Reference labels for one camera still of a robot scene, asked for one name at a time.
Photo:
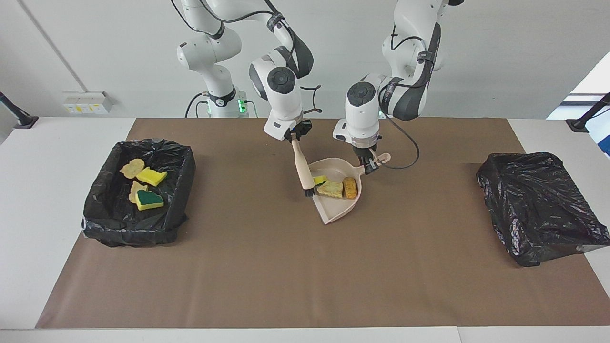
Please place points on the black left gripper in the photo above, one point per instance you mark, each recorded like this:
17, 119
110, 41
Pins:
364, 153

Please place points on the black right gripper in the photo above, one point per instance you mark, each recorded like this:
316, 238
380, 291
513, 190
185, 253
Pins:
300, 128

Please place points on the brown oval bread roll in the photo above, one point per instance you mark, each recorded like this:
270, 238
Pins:
350, 188

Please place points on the thin yellow green sponge strip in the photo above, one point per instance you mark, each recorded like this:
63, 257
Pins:
320, 180

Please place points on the pink plastic dustpan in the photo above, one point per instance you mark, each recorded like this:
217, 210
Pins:
338, 209

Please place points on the plain yellow sponge piece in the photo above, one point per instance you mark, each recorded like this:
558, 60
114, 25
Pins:
151, 176

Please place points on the green topped yellow sponge chunk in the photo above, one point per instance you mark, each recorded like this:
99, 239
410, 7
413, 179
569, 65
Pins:
148, 200

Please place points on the toy croissant bread piece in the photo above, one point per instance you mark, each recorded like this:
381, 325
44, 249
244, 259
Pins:
135, 188
132, 168

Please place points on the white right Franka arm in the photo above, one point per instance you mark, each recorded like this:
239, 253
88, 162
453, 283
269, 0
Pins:
286, 109

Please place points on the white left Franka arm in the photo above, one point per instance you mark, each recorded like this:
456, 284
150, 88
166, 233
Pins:
362, 124

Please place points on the black bag lined bin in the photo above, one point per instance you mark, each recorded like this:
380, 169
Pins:
538, 205
109, 224

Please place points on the brown paper table mat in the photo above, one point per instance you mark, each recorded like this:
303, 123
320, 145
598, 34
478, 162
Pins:
381, 286

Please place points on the black clamp stand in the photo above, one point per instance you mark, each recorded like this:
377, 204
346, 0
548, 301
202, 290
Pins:
19, 116
584, 121

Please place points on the blue panel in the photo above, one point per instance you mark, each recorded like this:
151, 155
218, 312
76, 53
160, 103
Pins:
604, 140

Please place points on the white wall socket box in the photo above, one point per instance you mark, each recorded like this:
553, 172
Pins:
88, 102

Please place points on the thin white wall conduit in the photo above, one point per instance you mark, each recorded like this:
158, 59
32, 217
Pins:
52, 45

